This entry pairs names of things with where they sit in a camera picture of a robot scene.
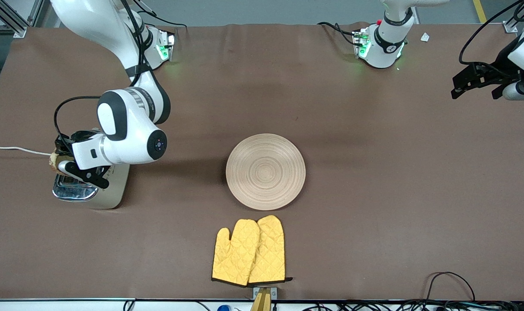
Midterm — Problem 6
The black looped cable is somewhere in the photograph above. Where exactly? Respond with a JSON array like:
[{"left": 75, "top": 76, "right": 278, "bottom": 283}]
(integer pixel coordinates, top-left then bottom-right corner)
[{"left": 424, "top": 271, "right": 476, "bottom": 303}]

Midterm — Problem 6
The slice of bread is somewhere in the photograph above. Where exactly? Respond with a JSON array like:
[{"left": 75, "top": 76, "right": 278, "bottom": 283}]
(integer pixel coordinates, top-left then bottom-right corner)
[{"left": 49, "top": 148, "right": 68, "bottom": 175}]

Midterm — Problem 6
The black cable bundle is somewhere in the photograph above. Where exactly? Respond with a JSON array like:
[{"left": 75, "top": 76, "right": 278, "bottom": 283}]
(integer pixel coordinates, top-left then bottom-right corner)
[{"left": 301, "top": 299, "right": 524, "bottom": 311}]

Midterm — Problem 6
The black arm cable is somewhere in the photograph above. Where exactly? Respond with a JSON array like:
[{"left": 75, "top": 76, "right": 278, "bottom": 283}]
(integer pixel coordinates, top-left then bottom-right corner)
[
  {"left": 459, "top": 0, "right": 524, "bottom": 65},
  {"left": 54, "top": 0, "right": 188, "bottom": 145}
]

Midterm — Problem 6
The yellow quilted oven mitt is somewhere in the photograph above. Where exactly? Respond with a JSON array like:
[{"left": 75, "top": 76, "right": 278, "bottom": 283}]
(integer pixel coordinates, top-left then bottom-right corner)
[
  {"left": 248, "top": 215, "right": 294, "bottom": 284},
  {"left": 212, "top": 219, "right": 261, "bottom": 286}
]

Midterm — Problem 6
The white toaster power cord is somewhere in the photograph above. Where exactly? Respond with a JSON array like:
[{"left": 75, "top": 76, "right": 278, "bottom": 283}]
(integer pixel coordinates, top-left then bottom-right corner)
[{"left": 0, "top": 145, "right": 51, "bottom": 156}]

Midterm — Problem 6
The brown table cover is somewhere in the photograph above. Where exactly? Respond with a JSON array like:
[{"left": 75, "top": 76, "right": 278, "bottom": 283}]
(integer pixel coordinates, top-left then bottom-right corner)
[{"left": 0, "top": 22, "right": 524, "bottom": 301}]

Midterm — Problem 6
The aluminium frame profile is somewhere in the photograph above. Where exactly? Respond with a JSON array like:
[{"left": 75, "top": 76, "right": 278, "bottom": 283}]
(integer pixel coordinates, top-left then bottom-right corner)
[{"left": 0, "top": 0, "right": 44, "bottom": 38}]

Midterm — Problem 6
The grey metal bracket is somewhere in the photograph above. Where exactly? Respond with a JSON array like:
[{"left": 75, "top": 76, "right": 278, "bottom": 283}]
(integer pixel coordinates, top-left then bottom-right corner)
[{"left": 252, "top": 287, "right": 278, "bottom": 300}]

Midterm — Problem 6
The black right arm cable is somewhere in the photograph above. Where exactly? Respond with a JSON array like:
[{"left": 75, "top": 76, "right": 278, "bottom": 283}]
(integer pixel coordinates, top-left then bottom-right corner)
[{"left": 54, "top": 0, "right": 188, "bottom": 145}]

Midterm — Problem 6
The black base cable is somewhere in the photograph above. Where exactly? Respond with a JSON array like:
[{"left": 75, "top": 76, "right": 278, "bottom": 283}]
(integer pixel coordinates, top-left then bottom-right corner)
[{"left": 317, "top": 21, "right": 360, "bottom": 47}]

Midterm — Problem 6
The round wooden plate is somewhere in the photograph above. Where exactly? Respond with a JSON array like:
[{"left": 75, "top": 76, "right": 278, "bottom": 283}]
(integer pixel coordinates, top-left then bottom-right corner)
[{"left": 226, "top": 133, "right": 307, "bottom": 211}]

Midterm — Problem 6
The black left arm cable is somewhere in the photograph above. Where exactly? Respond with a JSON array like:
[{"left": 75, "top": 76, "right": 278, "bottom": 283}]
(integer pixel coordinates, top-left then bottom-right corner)
[{"left": 459, "top": 0, "right": 524, "bottom": 65}]

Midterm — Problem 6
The cream and chrome toaster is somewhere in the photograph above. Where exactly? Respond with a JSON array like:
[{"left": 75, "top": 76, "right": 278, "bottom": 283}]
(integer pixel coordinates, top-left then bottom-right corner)
[{"left": 52, "top": 130, "right": 131, "bottom": 210}]

